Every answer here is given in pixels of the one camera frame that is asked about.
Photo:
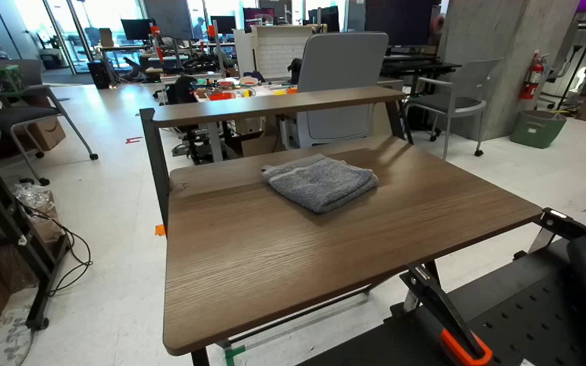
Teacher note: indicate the grey towel cloth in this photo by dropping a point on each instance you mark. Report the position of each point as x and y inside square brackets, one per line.
[320, 184]

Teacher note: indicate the wooden raised desk shelf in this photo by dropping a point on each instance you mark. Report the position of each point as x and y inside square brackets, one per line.
[273, 104]

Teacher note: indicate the light grey office chair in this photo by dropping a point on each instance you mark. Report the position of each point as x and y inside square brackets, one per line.
[342, 62]

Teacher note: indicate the white partition board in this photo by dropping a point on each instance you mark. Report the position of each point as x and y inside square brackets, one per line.
[275, 51]

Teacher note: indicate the brown wooden table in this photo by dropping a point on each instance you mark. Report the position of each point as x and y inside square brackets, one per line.
[155, 163]

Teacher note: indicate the orange floor tape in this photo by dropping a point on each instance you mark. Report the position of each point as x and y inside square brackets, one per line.
[159, 231]

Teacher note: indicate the black backpack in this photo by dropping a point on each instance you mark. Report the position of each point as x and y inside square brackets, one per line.
[181, 91]

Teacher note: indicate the black computer monitor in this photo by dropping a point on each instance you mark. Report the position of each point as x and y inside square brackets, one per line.
[223, 25]
[136, 29]
[258, 18]

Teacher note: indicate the black office desk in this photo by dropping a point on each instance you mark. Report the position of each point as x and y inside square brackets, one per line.
[417, 66]

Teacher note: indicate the green floor tape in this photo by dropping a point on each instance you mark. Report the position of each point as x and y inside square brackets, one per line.
[234, 355]

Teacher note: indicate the grey armchair on casters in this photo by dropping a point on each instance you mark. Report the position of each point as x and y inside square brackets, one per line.
[466, 93]

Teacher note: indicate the large dark screen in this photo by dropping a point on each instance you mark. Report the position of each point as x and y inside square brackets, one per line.
[402, 22]

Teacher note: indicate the black waste bin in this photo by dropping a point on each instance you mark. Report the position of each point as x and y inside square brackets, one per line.
[100, 74]

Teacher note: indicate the green plastic bin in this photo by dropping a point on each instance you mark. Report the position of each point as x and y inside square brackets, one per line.
[539, 128]

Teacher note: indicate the small cardboard box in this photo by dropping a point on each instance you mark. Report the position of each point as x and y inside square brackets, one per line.
[48, 132]

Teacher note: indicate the clear plastic bag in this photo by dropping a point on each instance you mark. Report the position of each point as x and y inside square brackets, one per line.
[34, 201]

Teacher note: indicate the red fire extinguisher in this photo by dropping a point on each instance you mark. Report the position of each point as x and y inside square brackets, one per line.
[532, 78]

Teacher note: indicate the black and silver clamp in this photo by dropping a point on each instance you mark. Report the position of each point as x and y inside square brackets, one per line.
[563, 223]

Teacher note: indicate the dark rolling table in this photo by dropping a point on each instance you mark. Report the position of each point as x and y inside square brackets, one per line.
[32, 109]

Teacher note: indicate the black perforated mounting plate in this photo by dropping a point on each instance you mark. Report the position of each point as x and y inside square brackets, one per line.
[529, 326]

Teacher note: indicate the black metal rack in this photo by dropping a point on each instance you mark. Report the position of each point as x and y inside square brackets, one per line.
[8, 217]

